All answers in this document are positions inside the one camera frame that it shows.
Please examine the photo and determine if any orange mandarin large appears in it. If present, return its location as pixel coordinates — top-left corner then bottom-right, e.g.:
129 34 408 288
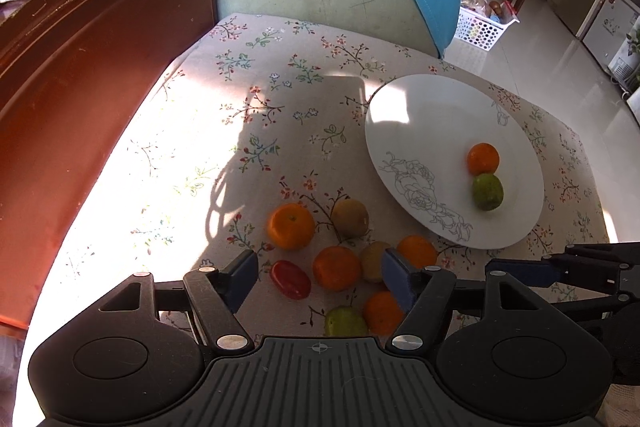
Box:
396 235 438 269

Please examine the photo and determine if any yellowish jujube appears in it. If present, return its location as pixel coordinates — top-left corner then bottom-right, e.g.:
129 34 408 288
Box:
359 242 390 283

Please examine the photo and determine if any red cherry tomato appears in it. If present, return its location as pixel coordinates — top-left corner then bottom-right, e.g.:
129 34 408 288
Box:
270 260 311 300

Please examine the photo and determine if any brownish green jujube top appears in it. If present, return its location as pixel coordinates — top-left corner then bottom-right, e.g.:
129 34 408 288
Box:
331 198 369 239

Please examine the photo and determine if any green lime fruit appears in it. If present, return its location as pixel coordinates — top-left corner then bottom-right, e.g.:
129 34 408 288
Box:
472 173 504 211

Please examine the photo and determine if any floral tablecloth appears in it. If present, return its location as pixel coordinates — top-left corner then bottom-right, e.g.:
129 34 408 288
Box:
13 14 611 426

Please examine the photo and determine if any white floral plate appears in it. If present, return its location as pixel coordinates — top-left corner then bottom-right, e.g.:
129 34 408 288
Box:
364 74 544 249

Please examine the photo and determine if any white perforated plastic basket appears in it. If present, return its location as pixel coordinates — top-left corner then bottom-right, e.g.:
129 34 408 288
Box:
454 6 520 52

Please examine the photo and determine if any red wooden cabinet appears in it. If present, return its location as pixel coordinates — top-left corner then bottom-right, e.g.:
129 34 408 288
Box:
1 0 217 333

